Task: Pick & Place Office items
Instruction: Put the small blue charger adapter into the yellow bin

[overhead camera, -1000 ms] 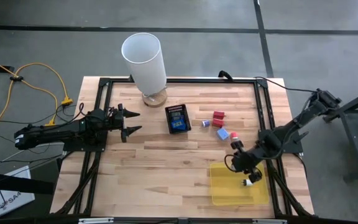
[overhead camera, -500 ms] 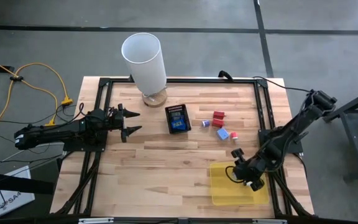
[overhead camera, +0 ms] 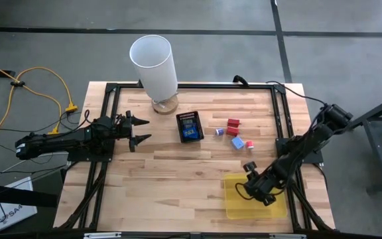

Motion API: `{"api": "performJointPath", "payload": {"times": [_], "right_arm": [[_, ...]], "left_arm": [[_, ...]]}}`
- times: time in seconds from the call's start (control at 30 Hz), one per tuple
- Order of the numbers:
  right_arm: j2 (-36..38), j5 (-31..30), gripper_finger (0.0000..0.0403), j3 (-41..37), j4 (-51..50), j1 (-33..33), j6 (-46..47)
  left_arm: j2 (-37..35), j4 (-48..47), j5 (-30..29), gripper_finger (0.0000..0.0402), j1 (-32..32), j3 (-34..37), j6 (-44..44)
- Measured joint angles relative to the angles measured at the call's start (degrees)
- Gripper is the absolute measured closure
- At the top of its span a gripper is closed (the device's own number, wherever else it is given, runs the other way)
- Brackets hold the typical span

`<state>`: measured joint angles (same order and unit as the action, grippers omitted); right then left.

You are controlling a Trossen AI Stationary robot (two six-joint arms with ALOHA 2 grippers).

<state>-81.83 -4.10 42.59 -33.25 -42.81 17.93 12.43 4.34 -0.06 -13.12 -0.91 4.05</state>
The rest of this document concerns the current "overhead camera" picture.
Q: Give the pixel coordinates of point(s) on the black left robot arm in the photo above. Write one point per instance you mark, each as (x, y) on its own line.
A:
(55, 142)

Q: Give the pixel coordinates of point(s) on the light blue box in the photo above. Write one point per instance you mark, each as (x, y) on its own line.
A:
(237, 143)

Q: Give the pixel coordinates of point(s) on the large blue printed box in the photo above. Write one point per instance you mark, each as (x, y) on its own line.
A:
(189, 133)

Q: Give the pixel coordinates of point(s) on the white printed sign board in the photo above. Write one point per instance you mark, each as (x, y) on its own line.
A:
(15, 206)

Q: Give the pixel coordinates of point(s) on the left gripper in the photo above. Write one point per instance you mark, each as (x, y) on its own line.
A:
(121, 127)

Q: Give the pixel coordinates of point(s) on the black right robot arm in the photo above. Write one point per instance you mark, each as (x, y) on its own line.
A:
(310, 142)

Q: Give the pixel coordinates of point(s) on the yellow translucent plastic tray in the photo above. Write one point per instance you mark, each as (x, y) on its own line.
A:
(237, 210)

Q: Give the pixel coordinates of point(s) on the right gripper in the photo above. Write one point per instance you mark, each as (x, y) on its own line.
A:
(260, 187)

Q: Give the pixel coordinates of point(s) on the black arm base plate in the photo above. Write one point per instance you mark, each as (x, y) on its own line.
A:
(313, 157)
(91, 158)

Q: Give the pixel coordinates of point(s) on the pink tape roll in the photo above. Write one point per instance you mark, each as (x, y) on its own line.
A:
(250, 144)

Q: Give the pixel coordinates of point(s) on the small black box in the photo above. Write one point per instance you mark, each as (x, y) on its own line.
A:
(187, 123)

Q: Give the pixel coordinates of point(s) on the black aluminium table frame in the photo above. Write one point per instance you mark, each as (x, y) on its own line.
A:
(211, 86)

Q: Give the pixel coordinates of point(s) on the long black beam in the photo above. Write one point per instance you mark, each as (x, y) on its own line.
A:
(18, 196)

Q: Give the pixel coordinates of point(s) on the silver bracket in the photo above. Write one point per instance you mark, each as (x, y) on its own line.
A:
(288, 236)
(102, 235)

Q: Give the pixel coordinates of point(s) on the red box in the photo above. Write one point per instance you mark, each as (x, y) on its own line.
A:
(233, 123)
(232, 131)

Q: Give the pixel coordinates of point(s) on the black plastic basket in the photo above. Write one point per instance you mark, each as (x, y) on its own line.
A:
(179, 131)

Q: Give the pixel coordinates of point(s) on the black metal stand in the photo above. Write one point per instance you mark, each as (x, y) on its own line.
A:
(380, 139)

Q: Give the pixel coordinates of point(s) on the white shade wooden base lamp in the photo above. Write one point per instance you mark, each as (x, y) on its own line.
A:
(152, 66)

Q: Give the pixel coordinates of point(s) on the purple tape roll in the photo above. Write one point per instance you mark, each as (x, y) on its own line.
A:
(219, 131)

